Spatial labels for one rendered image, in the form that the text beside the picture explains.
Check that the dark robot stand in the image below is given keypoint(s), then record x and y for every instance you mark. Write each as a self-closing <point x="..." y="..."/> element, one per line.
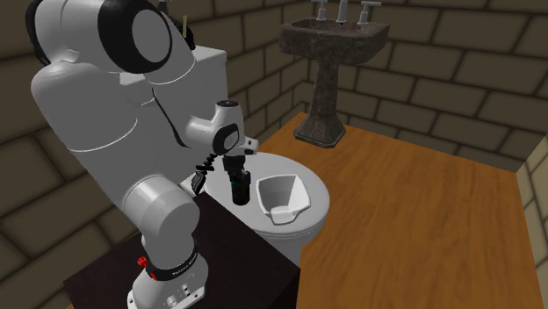
<point x="244" y="274"/>

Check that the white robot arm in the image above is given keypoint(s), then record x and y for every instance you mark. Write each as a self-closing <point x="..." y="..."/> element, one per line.
<point x="107" y="128"/>

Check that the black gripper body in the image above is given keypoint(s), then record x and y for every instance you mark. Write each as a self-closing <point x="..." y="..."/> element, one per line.
<point x="234" y="163"/>

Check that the white angular bowl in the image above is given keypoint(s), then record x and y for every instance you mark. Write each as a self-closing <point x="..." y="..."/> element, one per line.
<point x="280" y="194"/>

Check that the white toilet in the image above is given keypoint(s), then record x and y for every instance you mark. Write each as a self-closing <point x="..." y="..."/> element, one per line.
<point x="310" y="194"/>

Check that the black spiky brush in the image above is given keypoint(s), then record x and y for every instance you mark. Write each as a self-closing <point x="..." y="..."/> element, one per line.
<point x="198" y="183"/>

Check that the black bottle with teal mark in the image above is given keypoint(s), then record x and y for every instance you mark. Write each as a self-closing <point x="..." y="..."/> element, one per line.
<point x="242" y="194"/>

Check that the dark stone pedestal sink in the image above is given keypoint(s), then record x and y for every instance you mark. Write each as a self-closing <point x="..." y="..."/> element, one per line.
<point x="327" y="47"/>

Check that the thin yellow stick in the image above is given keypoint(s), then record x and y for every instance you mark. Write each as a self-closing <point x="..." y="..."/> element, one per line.
<point x="185" y="26"/>

